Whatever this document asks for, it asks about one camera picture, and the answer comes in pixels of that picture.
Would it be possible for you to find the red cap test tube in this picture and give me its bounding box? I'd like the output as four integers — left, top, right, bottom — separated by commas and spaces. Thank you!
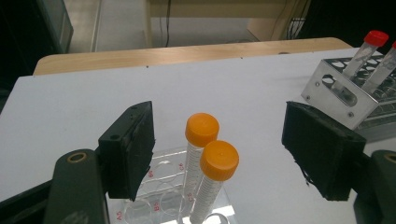
341, 30, 390, 81
361, 40, 396, 96

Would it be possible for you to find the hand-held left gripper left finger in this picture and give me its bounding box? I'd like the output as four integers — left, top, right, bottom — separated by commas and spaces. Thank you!
97, 100, 156, 202

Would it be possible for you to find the metal test tube rack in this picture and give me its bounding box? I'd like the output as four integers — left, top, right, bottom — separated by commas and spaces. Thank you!
300, 55, 396, 144

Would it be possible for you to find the black hanging cable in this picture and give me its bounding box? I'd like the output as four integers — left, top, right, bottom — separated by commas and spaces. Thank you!
159, 0, 173, 49

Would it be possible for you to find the clear plastic tube rack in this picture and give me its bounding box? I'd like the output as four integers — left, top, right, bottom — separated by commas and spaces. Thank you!
106, 146, 239, 224

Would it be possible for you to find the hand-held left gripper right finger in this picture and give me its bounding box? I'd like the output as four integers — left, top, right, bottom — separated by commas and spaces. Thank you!
281, 101, 368, 202

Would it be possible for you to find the light wooden cabinet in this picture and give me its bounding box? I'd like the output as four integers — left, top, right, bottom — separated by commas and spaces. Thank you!
145, 0, 312, 49

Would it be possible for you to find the orange cap test tube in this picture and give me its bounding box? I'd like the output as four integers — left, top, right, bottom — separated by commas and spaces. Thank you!
183, 112, 220, 204
189, 139, 241, 224

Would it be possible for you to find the dark cabinet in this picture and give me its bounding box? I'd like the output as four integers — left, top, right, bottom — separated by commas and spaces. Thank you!
35, 0, 75, 54

